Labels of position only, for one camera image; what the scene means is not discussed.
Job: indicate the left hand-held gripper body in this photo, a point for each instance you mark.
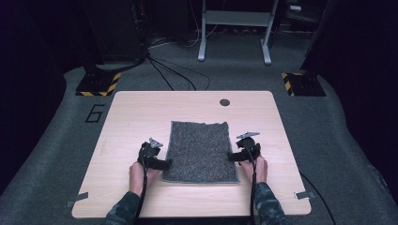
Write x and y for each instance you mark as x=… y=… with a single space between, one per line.
x=150 y=151

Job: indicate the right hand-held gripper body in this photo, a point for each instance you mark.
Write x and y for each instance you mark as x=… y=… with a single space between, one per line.
x=248 y=145

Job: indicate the grey speckled towel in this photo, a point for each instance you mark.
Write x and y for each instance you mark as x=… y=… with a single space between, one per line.
x=200 y=153

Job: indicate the person's right hand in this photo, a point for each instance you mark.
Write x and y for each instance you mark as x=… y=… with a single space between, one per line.
x=258 y=170

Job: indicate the person's left hand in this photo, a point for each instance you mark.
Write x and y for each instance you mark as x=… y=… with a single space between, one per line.
x=137 y=178

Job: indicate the dark round table hole cover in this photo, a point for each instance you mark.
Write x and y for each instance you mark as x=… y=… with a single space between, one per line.
x=224 y=102

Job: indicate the grey tape strip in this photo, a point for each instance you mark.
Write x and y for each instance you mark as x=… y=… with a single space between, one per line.
x=305 y=195
x=76 y=200

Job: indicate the black base with hazard tape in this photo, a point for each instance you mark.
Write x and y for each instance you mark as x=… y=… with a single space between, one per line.
x=305 y=85
x=98 y=85

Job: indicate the dark cabinet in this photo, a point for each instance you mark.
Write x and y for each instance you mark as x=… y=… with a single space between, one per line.
x=115 y=31

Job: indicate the white metal stand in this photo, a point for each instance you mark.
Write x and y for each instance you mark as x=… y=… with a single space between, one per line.
x=236 y=18

